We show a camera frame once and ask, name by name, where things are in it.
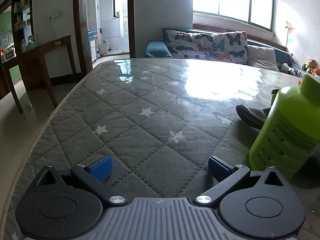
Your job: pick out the large window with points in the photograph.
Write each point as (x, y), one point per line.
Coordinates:
(232, 0)

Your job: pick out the teal sofa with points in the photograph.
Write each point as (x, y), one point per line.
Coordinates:
(282, 55)

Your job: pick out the orange plush toy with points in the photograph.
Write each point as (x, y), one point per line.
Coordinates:
(317, 72)

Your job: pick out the dark wooden shelf unit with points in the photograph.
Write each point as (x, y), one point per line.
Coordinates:
(15, 25)

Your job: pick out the green kitchen cabinets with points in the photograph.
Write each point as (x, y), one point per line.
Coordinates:
(5, 22)

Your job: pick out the black and yellow cleaning cloth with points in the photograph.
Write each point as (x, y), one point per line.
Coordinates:
(252, 116)

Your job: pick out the white wall socket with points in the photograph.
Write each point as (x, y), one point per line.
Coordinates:
(53, 15)

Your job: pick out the blue bathroom cabinet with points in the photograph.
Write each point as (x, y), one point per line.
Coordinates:
(92, 45)

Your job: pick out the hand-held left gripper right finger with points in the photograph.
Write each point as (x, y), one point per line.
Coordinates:
(220, 167)

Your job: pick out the brown plush toy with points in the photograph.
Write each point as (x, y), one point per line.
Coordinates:
(308, 66)

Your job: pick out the dark wooden desk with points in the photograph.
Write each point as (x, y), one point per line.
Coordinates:
(37, 51)

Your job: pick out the blue folded blanket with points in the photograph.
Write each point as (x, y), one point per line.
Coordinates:
(157, 50)

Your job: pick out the white pillow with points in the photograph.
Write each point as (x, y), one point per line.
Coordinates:
(262, 57)

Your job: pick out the dark wooden door frame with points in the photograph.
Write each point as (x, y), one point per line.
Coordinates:
(80, 30)

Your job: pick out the mop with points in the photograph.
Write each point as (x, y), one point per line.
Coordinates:
(101, 35)

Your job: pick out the teal box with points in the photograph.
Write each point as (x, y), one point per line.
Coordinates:
(31, 45)

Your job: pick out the white microwave oven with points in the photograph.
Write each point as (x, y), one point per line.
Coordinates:
(9, 54)

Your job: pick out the butterfly print cushion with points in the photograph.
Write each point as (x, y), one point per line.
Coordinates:
(205, 45)

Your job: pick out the grey quilted star-print mattress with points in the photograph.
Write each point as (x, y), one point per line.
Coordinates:
(150, 120)

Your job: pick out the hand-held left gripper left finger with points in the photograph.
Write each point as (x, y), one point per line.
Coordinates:
(101, 168)

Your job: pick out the colourful pinwheel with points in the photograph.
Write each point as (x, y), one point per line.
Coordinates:
(289, 28)

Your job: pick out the green plastic bottle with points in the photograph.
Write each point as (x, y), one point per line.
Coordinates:
(287, 130)

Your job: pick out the black and white plush toy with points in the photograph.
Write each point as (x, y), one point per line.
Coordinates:
(287, 69)

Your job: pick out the white bucket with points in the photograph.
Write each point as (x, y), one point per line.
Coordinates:
(103, 48)

